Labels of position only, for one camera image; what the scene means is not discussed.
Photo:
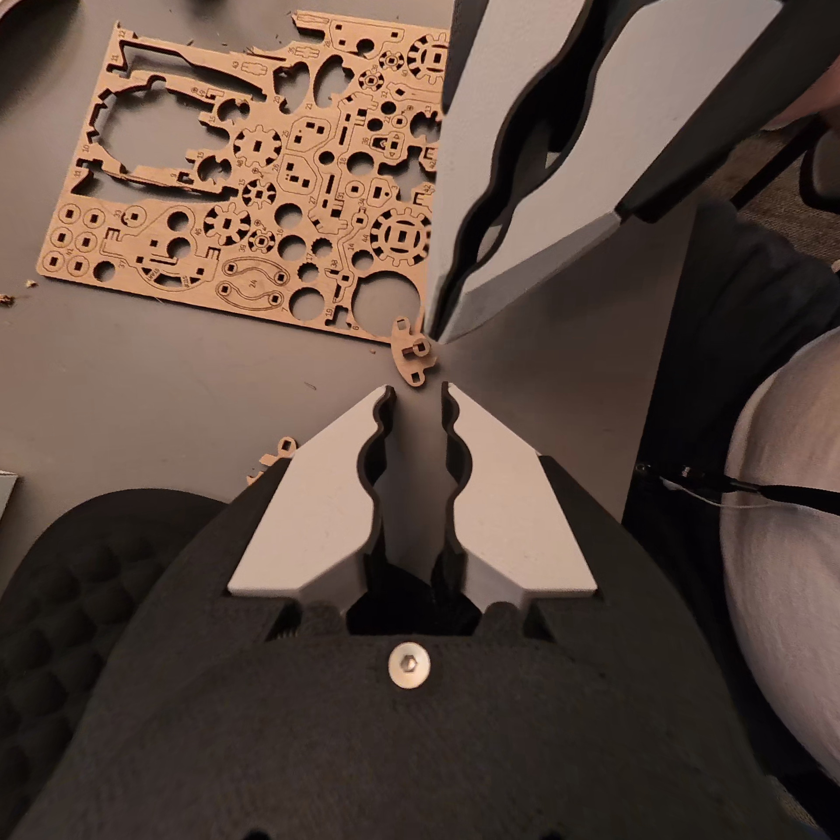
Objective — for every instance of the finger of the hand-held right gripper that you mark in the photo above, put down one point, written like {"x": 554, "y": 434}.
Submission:
{"x": 472, "y": 131}
{"x": 669, "y": 98}

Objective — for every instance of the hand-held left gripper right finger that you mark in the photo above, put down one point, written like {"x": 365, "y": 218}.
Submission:
{"x": 512, "y": 525}

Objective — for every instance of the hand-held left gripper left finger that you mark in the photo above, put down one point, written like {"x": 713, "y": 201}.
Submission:
{"x": 308, "y": 525}

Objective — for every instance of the small wooden model part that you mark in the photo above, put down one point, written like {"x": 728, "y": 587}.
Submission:
{"x": 412, "y": 358}

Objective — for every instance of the laser-cut wooden parts sheet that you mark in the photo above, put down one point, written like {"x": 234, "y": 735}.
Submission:
{"x": 164, "y": 243}

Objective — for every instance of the small notched wooden part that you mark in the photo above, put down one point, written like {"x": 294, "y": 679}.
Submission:
{"x": 275, "y": 456}

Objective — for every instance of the person's torso in white shirt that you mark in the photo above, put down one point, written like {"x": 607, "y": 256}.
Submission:
{"x": 787, "y": 558}

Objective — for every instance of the flat grey board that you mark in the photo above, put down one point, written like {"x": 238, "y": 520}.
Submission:
{"x": 6, "y": 495}

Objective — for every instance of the wood crumbs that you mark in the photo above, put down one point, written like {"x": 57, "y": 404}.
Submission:
{"x": 8, "y": 300}

